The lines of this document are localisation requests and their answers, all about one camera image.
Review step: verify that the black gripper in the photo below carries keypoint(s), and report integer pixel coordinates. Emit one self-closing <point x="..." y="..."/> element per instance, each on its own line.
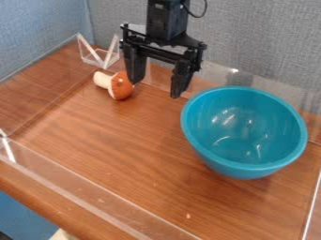
<point x="182" y="51"/>

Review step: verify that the brown cap toy mushroom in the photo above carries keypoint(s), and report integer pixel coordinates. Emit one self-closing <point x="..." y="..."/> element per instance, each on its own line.
<point x="117" y="83"/>

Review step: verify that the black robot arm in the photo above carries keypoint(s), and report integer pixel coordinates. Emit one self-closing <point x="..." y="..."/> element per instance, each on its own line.
<point x="168" y="19"/>

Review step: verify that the blue plastic bowl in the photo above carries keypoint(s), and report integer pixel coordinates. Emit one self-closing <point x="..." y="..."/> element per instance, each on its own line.
<point x="245" y="131"/>

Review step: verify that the clear acrylic table barrier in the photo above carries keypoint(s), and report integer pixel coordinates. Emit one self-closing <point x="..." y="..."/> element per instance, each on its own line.
<point x="106" y="168"/>

